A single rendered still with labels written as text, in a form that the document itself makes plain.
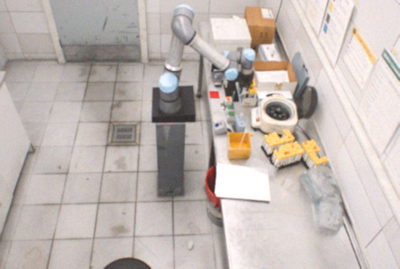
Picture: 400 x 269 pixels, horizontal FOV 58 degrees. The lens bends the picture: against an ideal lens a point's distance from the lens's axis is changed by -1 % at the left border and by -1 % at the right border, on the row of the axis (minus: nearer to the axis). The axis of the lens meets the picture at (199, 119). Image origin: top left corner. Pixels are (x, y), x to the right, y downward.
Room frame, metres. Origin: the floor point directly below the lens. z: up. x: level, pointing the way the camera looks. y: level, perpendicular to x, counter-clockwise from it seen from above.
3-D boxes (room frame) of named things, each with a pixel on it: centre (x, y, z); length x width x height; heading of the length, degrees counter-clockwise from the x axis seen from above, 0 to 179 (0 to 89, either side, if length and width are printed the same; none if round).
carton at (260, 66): (2.06, -0.51, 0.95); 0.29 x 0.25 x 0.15; 97
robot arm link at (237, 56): (1.81, -0.17, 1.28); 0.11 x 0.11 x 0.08; 88
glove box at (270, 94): (1.88, -0.51, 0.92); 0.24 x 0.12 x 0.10; 97
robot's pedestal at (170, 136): (1.71, 0.20, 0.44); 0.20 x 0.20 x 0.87; 7
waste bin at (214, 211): (1.50, -0.26, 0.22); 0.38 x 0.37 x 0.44; 7
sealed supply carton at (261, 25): (2.75, -0.44, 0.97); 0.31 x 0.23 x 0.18; 1
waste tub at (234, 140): (1.42, -0.25, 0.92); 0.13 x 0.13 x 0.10; 5
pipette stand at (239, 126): (1.59, -0.26, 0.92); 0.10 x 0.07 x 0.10; 14
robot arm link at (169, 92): (1.71, 0.21, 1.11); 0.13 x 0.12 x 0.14; 178
